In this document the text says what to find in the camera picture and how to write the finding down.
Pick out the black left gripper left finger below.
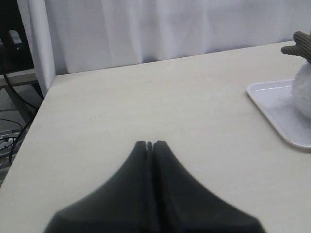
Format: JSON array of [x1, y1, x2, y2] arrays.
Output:
[[45, 141, 152, 233]]

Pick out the white plush snowman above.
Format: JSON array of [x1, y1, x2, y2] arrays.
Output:
[[280, 31, 311, 118]]

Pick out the dark equipment behind curtain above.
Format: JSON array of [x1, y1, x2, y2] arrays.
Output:
[[0, 0, 34, 74]]

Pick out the black cables beside table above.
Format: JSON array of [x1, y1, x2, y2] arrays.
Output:
[[0, 46, 39, 168]]

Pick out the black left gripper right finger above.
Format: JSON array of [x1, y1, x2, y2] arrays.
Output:
[[152, 141, 265, 233]]

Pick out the white plastic tray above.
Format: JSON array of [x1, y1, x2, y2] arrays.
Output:
[[246, 80, 311, 150]]

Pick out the white curtain backdrop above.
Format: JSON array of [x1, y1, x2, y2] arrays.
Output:
[[17, 0, 311, 94]]

